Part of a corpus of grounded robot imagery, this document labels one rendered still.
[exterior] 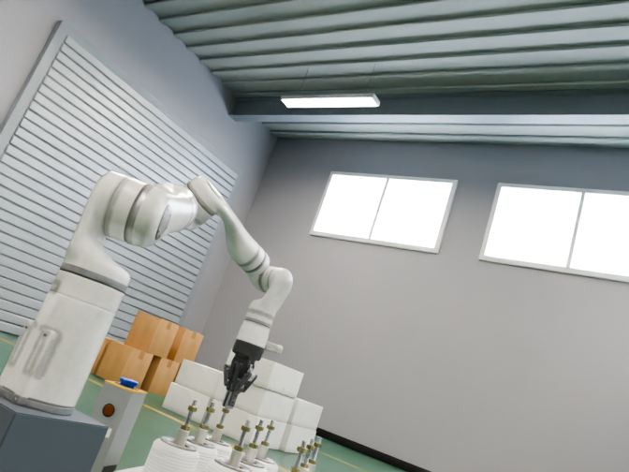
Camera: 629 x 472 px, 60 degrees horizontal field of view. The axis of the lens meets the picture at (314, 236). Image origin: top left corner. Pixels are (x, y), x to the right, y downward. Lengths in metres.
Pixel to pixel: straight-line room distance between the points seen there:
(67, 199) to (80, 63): 1.45
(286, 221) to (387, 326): 2.31
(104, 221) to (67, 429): 0.27
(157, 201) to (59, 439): 0.33
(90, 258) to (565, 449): 5.54
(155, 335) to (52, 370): 4.06
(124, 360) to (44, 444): 3.99
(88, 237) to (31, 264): 5.53
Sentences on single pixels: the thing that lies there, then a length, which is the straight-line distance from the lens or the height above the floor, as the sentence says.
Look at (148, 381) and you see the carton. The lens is 4.98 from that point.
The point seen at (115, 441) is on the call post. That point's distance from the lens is 1.26.
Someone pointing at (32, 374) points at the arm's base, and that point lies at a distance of 0.78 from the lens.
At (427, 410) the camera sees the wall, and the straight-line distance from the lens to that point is 6.33.
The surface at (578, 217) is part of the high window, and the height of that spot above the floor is 3.08.
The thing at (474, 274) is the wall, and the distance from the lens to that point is 6.55.
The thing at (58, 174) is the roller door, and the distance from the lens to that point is 6.36.
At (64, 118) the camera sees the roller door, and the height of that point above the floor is 2.22.
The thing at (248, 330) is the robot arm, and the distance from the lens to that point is 1.37.
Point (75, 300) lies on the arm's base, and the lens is 0.78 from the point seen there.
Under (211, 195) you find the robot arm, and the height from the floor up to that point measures 0.75.
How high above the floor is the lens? 0.43
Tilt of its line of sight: 15 degrees up
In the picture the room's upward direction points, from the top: 19 degrees clockwise
